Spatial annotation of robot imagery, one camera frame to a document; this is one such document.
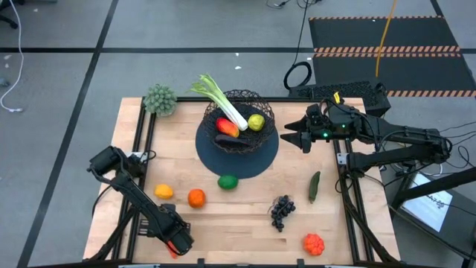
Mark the dark round placemat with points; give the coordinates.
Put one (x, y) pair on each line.
(238, 165)

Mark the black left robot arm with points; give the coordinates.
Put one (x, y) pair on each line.
(130, 193)

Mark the orange fruit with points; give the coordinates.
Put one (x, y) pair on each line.
(196, 198)

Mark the black perforated computer tower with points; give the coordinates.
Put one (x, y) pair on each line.
(353, 91)

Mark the black side stand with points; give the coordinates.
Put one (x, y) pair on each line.
(461, 223)

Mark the red yellow mango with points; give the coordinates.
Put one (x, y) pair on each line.
(227, 127)

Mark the dark purple eggplant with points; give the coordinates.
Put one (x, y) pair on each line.
(230, 140)

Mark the yellow lemon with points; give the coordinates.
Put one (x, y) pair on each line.
(163, 191)

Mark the orange-red bumpy fruit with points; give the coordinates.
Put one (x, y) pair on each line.
(314, 245)

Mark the white printed sheet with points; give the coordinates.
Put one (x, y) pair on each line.
(427, 203)

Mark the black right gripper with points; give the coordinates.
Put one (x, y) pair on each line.
(334, 124)

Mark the green celery stalk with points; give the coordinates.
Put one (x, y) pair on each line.
(223, 102)

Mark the green lime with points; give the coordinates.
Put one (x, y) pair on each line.
(228, 182)

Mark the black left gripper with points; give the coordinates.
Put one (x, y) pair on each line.
(178, 234)

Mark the black grape bunch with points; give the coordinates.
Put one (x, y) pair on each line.
(282, 212)

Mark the potted green succulent plant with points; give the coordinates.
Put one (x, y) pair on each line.
(160, 99)

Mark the black hazard-striped floor mat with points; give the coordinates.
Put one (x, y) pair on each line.
(390, 69)

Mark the black aluminium table frame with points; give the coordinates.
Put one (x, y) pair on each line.
(143, 126)

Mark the orange carrot with green top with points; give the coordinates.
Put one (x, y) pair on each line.
(172, 253)

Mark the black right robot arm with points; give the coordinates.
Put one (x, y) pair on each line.
(409, 136)

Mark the black office chair base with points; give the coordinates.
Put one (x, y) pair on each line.
(7, 18)

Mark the dark green cucumber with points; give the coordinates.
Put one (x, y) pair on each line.
(314, 188)

